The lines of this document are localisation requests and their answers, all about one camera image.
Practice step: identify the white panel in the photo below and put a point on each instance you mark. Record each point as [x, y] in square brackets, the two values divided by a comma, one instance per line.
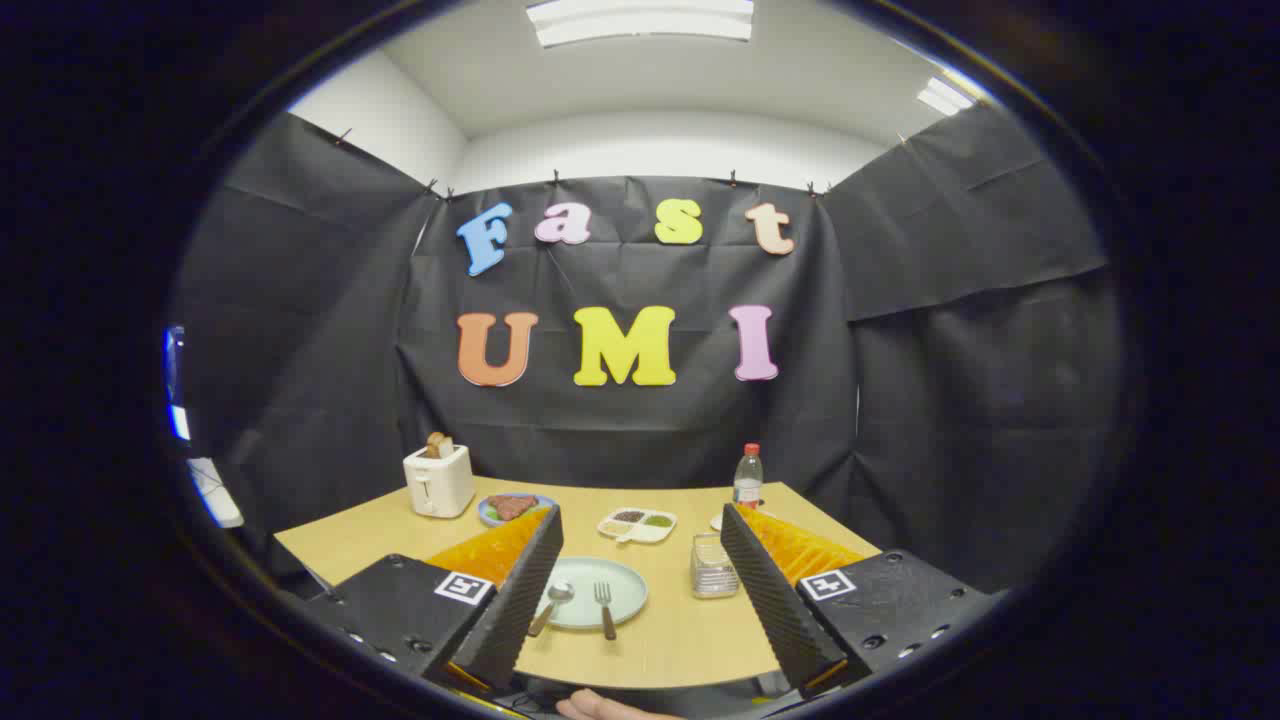
[215, 495]

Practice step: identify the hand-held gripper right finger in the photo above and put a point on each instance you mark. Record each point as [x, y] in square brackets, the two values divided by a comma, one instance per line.
[765, 590]

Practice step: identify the small ceiling light panel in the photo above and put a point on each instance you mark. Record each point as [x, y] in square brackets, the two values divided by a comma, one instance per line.
[944, 97]

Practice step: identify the black backdrop cloth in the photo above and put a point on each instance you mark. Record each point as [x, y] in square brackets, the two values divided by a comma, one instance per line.
[640, 430]

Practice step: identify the blue plate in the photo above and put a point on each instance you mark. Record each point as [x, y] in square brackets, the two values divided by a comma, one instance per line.
[484, 517]

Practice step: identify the large ceiling light panel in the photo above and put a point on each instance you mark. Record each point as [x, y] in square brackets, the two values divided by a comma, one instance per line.
[640, 22]

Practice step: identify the white square coaster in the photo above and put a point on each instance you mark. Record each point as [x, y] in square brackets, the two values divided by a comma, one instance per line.
[716, 522]

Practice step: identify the clear water bottle red cap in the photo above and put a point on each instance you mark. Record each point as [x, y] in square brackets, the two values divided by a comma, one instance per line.
[748, 480]

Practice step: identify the cream toaster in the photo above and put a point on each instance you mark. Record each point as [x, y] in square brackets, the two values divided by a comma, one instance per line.
[440, 485]

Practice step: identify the bread slice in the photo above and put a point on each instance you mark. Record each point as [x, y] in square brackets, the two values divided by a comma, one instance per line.
[438, 445]

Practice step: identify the salad garnish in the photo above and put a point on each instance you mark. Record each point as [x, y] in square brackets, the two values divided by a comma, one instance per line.
[492, 515]

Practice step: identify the brown steak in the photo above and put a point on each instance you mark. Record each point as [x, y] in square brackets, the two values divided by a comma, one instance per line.
[512, 506]

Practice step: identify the white divided dish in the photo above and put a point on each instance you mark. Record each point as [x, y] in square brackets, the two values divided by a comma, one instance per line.
[640, 534]

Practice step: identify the pale green plate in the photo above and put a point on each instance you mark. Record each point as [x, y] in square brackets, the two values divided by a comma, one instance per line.
[628, 590]

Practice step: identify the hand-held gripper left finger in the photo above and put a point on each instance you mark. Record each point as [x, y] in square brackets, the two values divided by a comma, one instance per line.
[525, 590]

